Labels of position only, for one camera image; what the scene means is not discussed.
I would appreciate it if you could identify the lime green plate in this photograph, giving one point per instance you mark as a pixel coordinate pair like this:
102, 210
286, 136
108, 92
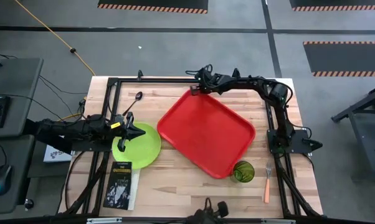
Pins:
144, 152

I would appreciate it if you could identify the black frame clamp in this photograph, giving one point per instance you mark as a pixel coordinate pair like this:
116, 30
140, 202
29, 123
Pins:
140, 74
236, 73

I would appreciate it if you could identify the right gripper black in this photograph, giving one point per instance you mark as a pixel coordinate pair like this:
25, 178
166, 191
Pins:
217, 83

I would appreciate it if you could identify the white printed box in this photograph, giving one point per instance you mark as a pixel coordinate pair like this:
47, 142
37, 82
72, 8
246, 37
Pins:
55, 155

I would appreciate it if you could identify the black round knob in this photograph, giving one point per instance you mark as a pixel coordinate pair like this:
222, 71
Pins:
29, 203

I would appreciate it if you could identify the black aluminium table frame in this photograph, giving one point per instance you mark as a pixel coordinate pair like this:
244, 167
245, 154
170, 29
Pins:
159, 80

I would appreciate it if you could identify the yellow label tag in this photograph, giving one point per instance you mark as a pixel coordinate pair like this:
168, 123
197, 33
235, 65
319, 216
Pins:
115, 125

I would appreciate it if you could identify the grey desk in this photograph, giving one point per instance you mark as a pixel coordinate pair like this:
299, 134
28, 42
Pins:
19, 155
16, 81

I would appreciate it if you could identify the green glass cup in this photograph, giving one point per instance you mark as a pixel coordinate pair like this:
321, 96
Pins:
243, 171

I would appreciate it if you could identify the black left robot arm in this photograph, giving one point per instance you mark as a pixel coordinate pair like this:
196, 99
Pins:
75, 129

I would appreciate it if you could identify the black metal stand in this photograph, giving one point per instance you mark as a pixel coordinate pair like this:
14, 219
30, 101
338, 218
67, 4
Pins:
362, 137

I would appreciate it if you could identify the silver metal bracket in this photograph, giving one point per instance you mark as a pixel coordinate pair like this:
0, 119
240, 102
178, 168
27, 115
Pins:
103, 221
278, 221

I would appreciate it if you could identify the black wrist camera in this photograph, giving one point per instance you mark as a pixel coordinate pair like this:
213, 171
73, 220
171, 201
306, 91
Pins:
119, 119

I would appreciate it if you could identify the black paperback book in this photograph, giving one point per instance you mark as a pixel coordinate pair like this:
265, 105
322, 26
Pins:
117, 186

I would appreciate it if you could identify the black computer mouse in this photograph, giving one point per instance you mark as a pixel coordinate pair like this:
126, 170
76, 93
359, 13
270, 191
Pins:
2, 179

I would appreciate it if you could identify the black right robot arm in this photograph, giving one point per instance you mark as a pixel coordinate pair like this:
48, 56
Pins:
281, 118

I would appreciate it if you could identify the black hazard-striped floor mat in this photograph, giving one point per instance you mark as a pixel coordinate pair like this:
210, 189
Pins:
337, 3
153, 3
346, 57

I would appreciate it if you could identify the red plastic tray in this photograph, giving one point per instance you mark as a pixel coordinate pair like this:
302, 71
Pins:
206, 133

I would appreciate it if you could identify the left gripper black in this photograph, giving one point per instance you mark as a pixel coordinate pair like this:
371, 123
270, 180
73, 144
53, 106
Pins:
120, 132

